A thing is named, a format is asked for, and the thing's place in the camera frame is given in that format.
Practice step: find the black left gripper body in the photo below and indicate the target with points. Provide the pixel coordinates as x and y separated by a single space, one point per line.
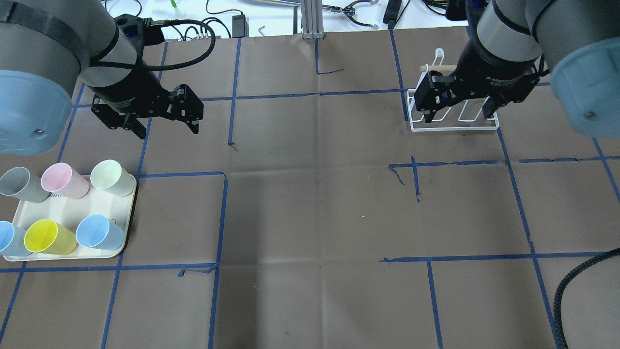
127 93

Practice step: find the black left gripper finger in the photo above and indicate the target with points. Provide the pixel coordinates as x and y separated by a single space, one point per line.
186 107
132 123

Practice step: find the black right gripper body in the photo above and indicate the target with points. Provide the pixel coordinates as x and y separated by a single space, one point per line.
494 72

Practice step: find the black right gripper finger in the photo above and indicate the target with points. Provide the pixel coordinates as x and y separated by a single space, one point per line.
434 93
491 105

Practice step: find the white plastic cup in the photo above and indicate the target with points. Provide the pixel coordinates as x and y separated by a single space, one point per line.
111 177

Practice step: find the light blue plastic cup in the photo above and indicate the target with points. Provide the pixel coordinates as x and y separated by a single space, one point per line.
12 240
99 232

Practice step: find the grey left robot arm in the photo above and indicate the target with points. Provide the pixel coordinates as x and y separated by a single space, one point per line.
49 45

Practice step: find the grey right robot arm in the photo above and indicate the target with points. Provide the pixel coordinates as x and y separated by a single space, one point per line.
515 42

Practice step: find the pink plastic cup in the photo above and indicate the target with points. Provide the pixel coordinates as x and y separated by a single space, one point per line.
62 180

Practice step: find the grey plastic cup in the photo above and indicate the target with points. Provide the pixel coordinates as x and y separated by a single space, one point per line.
23 184

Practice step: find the yellow plastic cup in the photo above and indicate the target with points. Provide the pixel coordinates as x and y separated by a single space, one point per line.
46 236

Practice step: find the black power adapter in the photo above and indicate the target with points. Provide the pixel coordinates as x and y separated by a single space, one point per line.
239 26

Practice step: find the cream bunny tray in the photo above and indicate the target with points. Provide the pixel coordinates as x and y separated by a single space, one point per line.
69 213

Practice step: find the white wire cup rack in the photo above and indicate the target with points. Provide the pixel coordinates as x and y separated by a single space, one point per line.
463 117

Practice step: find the aluminium frame post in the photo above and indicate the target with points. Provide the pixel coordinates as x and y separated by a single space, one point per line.
312 19

